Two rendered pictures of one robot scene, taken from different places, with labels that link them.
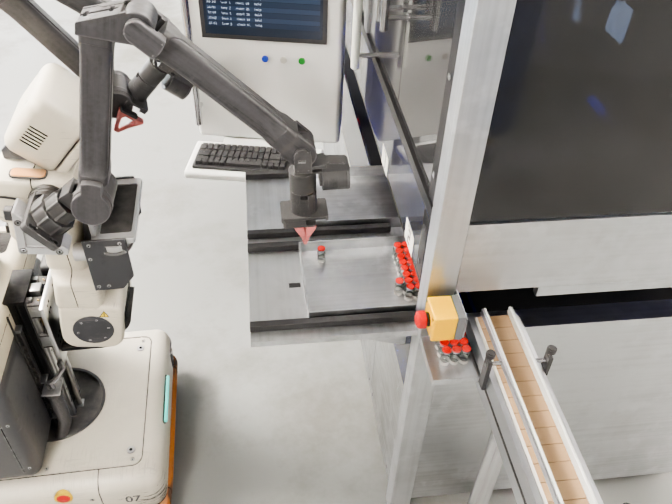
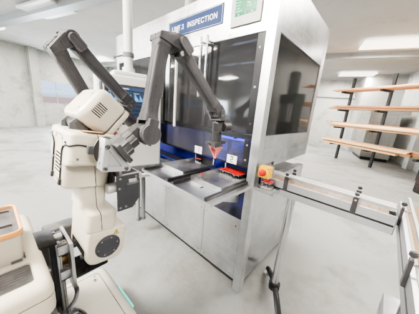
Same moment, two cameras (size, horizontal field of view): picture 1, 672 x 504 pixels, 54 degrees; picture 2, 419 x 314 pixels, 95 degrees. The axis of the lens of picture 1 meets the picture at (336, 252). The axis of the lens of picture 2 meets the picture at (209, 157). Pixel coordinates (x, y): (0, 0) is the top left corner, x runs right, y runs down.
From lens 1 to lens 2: 110 cm
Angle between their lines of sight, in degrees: 44
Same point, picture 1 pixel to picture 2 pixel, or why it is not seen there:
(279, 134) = (217, 103)
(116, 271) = (131, 195)
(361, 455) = (211, 280)
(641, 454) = not seen: hidden behind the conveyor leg
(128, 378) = (97, 298)
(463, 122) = (267, 95)
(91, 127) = (156, 88)
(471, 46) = (270, 68)
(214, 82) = (201, 76)
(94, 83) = (161, 65)
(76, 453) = not seen: outside the picture
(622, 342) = not seen: hidden behind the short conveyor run
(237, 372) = (137, 278)
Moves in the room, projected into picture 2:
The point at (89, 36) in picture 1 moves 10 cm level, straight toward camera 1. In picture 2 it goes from (165, 38) to (188, 36)
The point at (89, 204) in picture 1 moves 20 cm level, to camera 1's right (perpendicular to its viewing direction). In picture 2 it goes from (152, 131) to (196, 131)
